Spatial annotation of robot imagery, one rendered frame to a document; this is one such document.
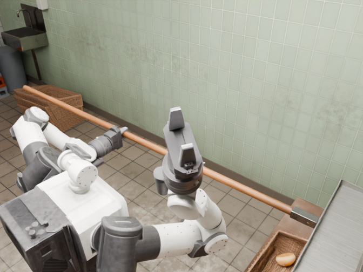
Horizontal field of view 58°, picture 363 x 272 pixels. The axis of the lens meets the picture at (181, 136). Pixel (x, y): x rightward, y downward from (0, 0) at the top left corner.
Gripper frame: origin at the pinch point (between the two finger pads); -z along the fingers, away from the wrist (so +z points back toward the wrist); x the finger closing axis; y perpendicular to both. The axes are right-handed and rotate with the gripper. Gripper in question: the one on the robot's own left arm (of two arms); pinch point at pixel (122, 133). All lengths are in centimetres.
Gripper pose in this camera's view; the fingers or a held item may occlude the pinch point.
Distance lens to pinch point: 160.5
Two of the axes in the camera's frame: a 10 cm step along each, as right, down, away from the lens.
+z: -6.1, 4.4, -6.6
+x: 0.0, 8.3, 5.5
